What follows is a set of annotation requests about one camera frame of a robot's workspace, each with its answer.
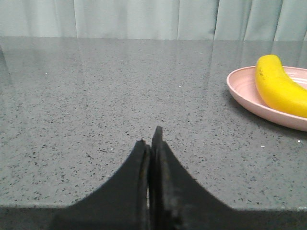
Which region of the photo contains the yellow banana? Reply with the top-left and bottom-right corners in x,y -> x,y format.
255,54 -> 307,118

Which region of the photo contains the pale curtain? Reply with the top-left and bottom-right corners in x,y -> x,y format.
0,0 -> 307,41

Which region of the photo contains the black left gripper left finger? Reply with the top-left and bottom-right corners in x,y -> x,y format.
51,141 -> 150,230

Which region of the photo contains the pink plate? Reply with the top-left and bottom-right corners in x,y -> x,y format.
226,66 -> 307,131

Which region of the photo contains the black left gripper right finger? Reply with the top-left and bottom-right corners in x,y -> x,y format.
149,126 -> 242,230

